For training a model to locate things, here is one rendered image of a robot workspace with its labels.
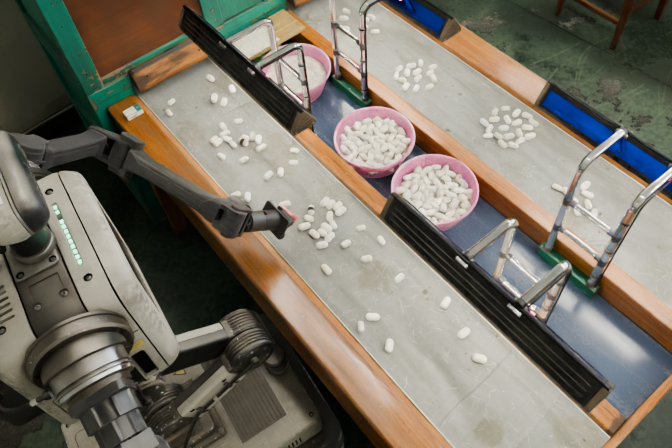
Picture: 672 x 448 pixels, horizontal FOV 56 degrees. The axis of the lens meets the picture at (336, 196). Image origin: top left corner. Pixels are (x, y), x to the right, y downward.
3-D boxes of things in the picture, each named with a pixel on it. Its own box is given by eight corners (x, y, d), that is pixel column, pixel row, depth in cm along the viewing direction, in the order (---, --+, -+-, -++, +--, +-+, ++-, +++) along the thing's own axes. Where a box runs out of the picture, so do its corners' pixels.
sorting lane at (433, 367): (523, 529, 140) (525, 528, 138) (139, 99, 229) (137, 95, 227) (608, 440, 150) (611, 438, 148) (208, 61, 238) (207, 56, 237)
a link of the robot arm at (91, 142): (85, 151, 176) (97, 118, 174) (128, 172, 176) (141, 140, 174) (-16, 177, 133) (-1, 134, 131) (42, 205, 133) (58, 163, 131)
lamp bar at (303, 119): (294, 138, 170) (290, 119, 164) (178, 28, 201) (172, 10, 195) (317, 123, 173) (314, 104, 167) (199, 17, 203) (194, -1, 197)
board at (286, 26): (234, 70, 228) (234, 67, 227) (212, 49, 235) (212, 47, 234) (306, 29, 239) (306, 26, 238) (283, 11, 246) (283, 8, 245)
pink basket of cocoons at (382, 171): (392, 197, 201) (392, 179, 194) (320, 168, 210) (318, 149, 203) (427, 141, 214) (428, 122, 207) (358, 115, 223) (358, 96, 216)
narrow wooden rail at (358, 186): (600, 447, 155) (613, 434, 147) (212, 73, 244) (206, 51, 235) (614, 432, 157) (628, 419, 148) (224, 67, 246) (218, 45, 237)
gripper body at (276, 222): (272, 199, 177) (253, 200, 172) (293, 221, 172) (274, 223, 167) (262, 217, 180) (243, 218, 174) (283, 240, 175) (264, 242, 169)
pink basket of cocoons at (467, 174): (431, 256, 188) (433, 240, 180) (373, 202, 201) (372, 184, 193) (493, 208, 197) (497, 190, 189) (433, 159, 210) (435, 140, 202)
